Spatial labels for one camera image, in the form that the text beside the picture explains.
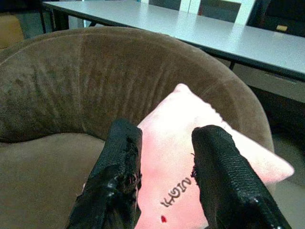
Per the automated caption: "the brown velvet round sofa chair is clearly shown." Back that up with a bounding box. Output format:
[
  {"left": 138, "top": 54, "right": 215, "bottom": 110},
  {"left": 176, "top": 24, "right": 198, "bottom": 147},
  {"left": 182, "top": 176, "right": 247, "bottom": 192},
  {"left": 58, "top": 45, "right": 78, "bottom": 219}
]
[{"left": 0, "top": 26, "right": 275, "bottom": 229}]

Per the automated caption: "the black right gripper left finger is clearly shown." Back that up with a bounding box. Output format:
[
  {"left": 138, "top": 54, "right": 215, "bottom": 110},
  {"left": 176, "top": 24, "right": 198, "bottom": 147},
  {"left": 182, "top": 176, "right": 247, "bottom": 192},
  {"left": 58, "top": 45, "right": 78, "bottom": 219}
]
[{"left": 68, "top": 118, "right": 143, "bottom": 229}]

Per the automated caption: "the grey long table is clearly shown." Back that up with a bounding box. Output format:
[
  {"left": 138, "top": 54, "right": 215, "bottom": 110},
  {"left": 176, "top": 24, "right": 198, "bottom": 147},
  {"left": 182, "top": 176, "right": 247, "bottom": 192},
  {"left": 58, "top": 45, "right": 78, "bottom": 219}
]
[{"left": 41, "top": 0, "right": 305, "bottom": 82}]

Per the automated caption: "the tan cardboard box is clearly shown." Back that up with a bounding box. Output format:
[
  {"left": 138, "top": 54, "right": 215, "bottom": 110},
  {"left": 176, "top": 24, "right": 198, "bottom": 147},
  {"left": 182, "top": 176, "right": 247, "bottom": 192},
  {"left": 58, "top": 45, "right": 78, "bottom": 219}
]
[{"left": 0, "top": 14, "right": 25, "bottom": 50}]

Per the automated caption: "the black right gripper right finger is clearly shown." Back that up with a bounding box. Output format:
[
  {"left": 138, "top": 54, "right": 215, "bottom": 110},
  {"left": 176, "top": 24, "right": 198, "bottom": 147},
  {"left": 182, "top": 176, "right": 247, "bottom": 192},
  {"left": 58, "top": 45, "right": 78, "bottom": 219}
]
[{"left": 191, "top": 125, "right": 293, "bottom": 229}]

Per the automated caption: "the pink pillow with embroidered text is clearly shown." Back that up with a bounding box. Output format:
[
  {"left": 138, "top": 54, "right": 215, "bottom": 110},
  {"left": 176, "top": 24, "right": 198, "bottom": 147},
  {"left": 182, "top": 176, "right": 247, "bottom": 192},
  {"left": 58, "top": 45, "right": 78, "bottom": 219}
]
[{"left": 82, "top": 83, "right": 295, "bottom": 229}]

